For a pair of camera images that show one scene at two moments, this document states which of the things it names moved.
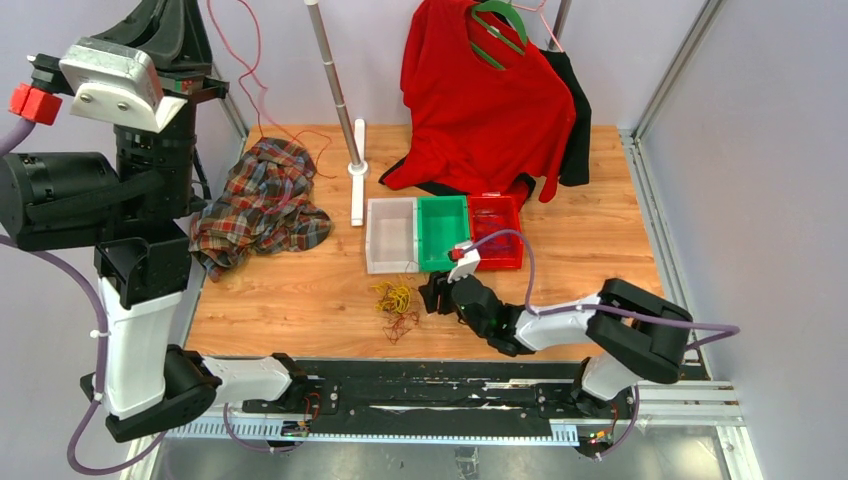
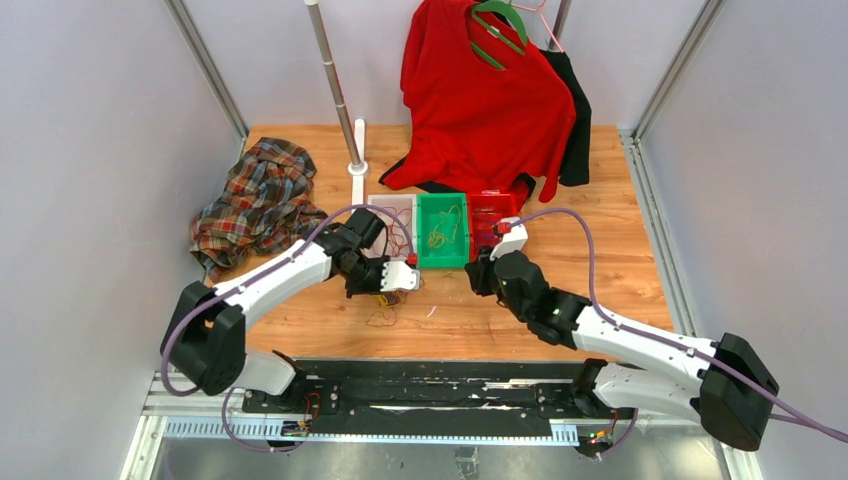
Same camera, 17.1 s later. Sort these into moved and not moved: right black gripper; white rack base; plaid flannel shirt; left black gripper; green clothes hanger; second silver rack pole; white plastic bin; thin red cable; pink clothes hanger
Moved: left black gripper; right black gripper; thin red cable
Not moved: green clothes hanger; plaid flannel shirt; white plastic bin; white rack base; second silver rack pole; pink clothes hanger
